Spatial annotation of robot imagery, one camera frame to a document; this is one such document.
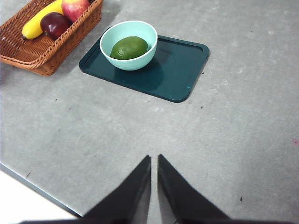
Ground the green avocado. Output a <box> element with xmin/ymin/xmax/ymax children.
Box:
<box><xmin>110</xmin><ymin>36</ymin><xmax>149</xmax><ymax>60</ymax></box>

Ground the red yellow apple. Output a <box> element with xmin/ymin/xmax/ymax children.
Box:
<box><xmin>61</xmin><ymin>0</ymin><xmax>91</xmax><ymax>23</ymax></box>

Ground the teal ceramic bowl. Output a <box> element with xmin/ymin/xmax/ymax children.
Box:
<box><xmin>100</xmin><ymin>20</ymin><xmax>158</xmax><ymax>71</ymax></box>

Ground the yellow banana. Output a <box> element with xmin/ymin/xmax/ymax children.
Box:
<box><xmin>21</xmin><ymin>0</ymin><xmax>64</xmax><ymax>40</ymax></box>

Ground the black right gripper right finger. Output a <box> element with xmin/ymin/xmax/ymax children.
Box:
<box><xmin>157</xmin><ymin>154</ymin><xmax>231</xmax><ymax>220</ymax></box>

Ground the brown wicker basket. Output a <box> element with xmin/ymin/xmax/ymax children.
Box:
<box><xmin>0</xmin><ymin>0</ymin><xmax>104</xmax><ymax>77</ymax></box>

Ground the dark teal rectangular tray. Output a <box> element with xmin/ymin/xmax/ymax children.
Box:
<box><xmin>78</xmin><ymin>34</ymin><xmax>210</xmax><ymax>104</ymax></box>

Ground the dark red plum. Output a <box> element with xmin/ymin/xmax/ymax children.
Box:
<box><xmin>40</xmin><ymin>12</ymin><xmax>72</xmax><ymax>41</ymax></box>

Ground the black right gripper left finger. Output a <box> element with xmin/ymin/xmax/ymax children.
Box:
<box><xmin>84</xmin><ymin>155</ymin><xmax>152</xmax><ymax>220</ymax></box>

